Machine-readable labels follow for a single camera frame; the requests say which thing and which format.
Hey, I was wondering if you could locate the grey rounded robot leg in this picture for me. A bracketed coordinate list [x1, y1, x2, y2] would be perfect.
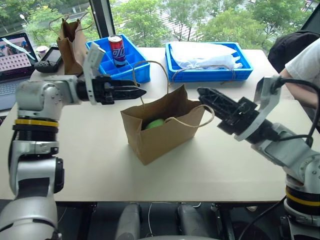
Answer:
[114, 203, 142, 240]
[176, 203, 221, 240]

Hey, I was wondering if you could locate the black handheld screen device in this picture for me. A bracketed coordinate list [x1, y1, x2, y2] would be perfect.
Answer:
[40, 46, 63, 71]

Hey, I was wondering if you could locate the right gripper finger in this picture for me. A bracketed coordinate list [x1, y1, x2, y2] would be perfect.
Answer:
[199, 96, 234, 123]
[196, 86, 240, 117]

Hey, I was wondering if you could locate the black backpack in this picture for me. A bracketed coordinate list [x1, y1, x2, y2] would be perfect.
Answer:
[267, 30, 320, 74]

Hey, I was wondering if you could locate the blue compartment bin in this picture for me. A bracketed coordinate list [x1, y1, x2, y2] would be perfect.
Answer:
[85, 33, 152, 84]

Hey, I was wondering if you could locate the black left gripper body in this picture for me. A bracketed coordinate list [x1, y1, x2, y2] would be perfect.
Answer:
[91, 75, 117, 106]

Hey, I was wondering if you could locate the green plush toy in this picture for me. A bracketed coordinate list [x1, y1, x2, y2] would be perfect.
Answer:
[144, 118, 166, 131]

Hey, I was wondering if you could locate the open laptop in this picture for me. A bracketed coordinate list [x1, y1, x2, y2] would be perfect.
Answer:
[0, 32, 40, 112]

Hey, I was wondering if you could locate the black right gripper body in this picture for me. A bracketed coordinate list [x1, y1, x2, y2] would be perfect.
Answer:
[216, 96, 260, 136]

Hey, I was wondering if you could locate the tall brown paper bag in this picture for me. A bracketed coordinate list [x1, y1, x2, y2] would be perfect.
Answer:
[48, 11, 95, 76]

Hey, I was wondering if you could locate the red drink can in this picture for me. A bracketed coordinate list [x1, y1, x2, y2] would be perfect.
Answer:
[107, 34, 126, 68]

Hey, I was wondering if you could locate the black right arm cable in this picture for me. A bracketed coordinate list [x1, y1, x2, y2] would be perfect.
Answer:
[271, 74, 320, 151]

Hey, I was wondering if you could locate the black cable under table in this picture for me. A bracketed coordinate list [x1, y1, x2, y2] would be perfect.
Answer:
[238, 196, 287, 240]

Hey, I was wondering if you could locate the blue plastic crate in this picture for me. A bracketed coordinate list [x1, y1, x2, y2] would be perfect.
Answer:
[164, 41, 255, 84]

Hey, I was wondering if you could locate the black window frame post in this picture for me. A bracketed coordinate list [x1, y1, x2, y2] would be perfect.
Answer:
[88, 0, 117, 46]

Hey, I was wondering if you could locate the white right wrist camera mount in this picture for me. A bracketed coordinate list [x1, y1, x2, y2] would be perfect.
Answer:
[233, 75, 283, 142]

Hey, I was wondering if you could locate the thin white cable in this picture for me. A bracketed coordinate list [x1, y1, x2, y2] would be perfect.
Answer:
[146, 201, 154, 238]

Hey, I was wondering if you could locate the wide brown paper bag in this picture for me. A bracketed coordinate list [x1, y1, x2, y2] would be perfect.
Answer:
[120, 60, 216, 166]

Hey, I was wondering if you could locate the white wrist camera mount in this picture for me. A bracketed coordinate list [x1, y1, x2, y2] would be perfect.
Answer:
[82, 41, 107, 105]
[233, 75, 283, 142]

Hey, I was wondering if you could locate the person in white shirt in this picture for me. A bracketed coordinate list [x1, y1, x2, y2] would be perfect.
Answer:
[284, 36, 320, 89]

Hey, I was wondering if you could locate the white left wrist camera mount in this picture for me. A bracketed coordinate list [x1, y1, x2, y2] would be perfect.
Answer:
[82, 41, 107, 105]

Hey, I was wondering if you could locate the black game controller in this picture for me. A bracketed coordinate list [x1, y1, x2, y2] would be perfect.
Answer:
[33, 60, 55, 74]

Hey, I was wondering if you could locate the white plastic bag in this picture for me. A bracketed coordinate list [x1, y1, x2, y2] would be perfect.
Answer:
[169, 41, 244, 70]

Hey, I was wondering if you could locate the black table leg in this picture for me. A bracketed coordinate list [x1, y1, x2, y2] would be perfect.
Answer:
[76, 201, 99, 240]
[211, 202, 236, 240]

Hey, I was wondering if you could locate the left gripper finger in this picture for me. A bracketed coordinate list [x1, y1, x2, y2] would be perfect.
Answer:
[112, 86, 148, 101]
[109, 79, 141, 90]

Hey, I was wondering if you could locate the white pink cup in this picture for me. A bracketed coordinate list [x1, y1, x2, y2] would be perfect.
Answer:
[35, 45, 50, 62]

